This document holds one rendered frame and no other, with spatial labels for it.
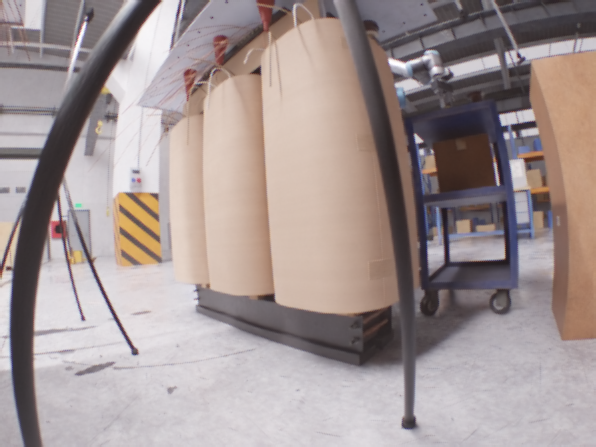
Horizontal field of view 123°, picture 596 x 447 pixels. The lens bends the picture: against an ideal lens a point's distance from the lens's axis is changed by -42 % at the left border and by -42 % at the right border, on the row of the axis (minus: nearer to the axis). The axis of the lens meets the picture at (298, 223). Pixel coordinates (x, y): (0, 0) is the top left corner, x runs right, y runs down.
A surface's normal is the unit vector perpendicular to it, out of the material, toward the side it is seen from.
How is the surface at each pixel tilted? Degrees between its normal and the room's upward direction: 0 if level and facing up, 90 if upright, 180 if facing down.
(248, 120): 90
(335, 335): 90
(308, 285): 90
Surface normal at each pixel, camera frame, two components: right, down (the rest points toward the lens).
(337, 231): -0.32, -0.01
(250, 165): 0.16, -0.05
